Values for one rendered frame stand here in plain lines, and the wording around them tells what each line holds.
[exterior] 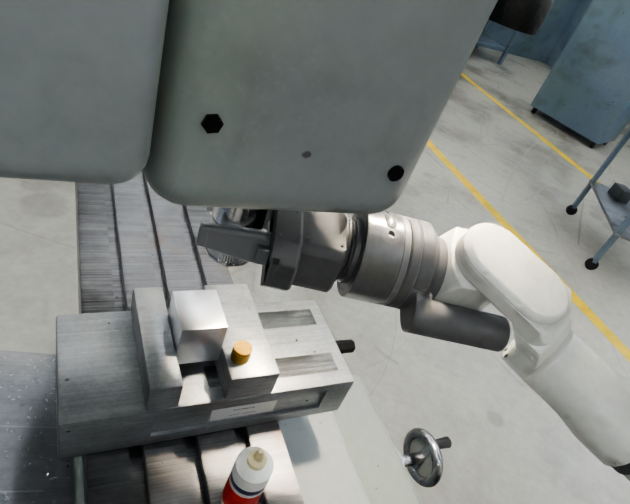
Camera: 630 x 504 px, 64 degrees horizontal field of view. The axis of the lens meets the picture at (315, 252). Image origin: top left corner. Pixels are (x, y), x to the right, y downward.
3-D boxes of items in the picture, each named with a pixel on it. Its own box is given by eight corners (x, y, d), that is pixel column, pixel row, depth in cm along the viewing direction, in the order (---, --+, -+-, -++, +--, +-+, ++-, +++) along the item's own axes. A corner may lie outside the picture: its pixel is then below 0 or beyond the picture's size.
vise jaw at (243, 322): (240, 303, 71) (246, 282, 68) (272, 393, 61) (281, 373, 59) (198, 305, 68) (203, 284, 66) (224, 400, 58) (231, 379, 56)
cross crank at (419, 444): (414, 442, 115) (437, 413, 108) (440, 493, 107) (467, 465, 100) (354, 455, 107) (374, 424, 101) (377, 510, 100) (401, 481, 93)
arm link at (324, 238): (286, 156, 49) (401, 187, 51) (263, 233, 54) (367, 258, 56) (279, 233, 39) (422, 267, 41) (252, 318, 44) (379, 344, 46)
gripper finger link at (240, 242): (202, 215, 42) (273, 232, 43) (196, 244, 44) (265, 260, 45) (198, 226, 41) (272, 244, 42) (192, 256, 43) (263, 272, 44)
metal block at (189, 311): (207, 322, 64) (216, 288, 61) (218, 360, 60) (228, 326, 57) (165, 325, 62) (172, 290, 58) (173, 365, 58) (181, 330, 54)
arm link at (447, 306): (410, 196, 47) (518, 225, 49) (368, 252, 56) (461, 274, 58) (410, 306, 41) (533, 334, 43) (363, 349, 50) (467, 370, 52)
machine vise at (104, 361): (302, 329, 80) (323, 279, 74) (338, 411, 71) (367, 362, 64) (55, 351, 64) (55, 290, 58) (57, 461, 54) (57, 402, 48)
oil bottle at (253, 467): (250, 480, 59) (274, 429, 53) (259, 514, 56) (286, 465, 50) (216, 487, 57) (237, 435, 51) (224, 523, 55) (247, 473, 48)
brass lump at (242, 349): (246, 348, 60) (249, 339, 59) (251, 363, 58) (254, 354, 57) (228, 350, 59) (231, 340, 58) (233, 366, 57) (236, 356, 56)
